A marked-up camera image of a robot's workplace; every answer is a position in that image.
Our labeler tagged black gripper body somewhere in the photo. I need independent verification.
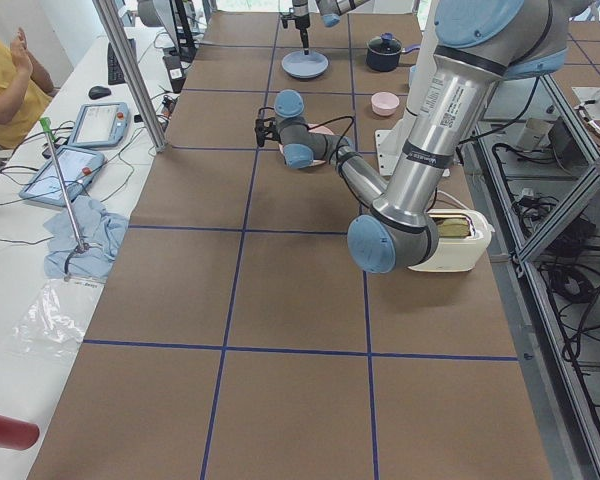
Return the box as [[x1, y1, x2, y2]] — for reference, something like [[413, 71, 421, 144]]
[[254, 117, 280, 147], [279, 4, 310, 30]]

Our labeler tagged blue plate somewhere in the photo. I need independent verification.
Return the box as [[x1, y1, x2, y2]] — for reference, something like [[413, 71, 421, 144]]
[[281, 51, 329, 80]]

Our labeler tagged pink plate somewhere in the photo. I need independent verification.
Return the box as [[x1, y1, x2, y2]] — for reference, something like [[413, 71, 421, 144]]
[[278, 123, 334, 167]]

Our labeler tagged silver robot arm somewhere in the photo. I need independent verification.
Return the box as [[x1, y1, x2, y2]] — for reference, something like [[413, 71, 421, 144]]
[[279, 0, 367, 56], [255, 1, 589, 273]]

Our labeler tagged person's raised hand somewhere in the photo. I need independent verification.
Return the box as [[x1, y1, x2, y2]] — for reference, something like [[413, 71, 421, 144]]
[[10, 27, 33, 77]]

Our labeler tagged dark blue lidded pot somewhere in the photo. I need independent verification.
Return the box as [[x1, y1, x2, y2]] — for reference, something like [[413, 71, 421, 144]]
[[366, 32, 420, 72]]

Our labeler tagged pink bowl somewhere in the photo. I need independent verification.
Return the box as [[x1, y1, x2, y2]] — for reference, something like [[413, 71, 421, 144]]
[[371, 91, 400, 117]]

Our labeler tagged blue cup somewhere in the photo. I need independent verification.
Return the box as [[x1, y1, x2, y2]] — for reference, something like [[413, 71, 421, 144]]
[[408, 65, 417, 89]]

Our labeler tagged black monitor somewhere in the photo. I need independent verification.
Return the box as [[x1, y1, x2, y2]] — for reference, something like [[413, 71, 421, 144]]
[[137, 0, 199, 64]]

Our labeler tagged black keyboard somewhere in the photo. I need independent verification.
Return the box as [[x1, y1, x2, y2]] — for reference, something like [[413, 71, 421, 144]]
[[106, 43, 125, 86]]

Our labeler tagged far teach pendant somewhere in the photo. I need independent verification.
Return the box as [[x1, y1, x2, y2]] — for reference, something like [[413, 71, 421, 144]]
[[67, 102, 129, 149]]

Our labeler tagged teach pendant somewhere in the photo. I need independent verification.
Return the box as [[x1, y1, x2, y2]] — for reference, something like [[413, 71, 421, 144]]
[[19, 146, 105, 207], [67, 102, 129, 149]]

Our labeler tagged black computer mouse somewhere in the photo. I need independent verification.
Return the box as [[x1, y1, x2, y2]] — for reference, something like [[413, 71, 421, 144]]
[[88, 85, 111, 100]]

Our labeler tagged near teach pendant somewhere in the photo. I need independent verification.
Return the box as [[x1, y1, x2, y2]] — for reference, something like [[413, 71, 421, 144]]
[[19, 146, 105, 207]]

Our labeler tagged toast slice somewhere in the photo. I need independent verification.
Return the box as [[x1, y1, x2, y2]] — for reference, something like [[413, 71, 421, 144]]
[[436, 216, 472, 238]]

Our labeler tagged blue cloth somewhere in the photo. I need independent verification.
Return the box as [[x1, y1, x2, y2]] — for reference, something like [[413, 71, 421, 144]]
[[43, 196, 129, 280]]

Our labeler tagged green tipped grabber stick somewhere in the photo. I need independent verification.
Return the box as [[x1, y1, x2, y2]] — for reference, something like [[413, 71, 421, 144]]
[[39, 117, 89, 253]]

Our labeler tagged cream toaster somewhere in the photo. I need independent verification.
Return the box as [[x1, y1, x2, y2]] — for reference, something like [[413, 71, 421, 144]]
[[410, 189, 495, 273]]

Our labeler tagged person in yellow shirt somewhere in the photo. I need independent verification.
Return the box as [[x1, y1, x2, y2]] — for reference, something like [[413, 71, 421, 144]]
[[0, 41, 55, 149]]

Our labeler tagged clear plastic bag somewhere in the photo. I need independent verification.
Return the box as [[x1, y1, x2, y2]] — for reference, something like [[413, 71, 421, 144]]
[[5, 278, 104, 363]]

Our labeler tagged red bottle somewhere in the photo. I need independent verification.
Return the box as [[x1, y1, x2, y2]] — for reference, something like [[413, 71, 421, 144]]
[[0, 415, 40, 451]]

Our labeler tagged aluminium frame post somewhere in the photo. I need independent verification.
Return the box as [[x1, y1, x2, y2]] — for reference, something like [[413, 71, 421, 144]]
[[92, 0, 167, 153]]

